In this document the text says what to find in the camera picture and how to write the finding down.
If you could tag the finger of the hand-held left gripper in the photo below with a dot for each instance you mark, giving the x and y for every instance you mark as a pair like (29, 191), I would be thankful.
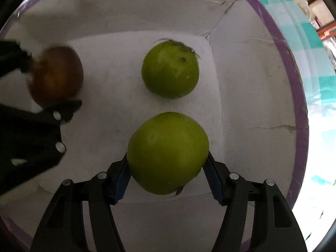
(13, 57)
(50, 115)

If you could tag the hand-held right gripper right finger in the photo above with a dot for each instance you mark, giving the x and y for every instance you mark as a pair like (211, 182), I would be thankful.
(213, 183)

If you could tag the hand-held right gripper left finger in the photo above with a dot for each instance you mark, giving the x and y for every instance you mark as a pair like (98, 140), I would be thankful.
(122, 183)

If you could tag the brown-red apple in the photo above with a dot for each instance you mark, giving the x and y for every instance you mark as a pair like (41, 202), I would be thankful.
(56, 76)

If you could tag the white cardboard box purple rim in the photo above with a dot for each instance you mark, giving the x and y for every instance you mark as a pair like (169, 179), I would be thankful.
(249, 110)

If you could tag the green apple with leafy stem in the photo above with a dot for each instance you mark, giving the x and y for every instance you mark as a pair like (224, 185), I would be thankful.
(170, 69)

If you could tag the teal checkered tablecloth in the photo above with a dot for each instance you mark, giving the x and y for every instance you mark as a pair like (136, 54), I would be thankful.
(309, 84)

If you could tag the orange shelf rack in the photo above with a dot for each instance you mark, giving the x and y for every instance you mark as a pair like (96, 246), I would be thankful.
(327, 30)

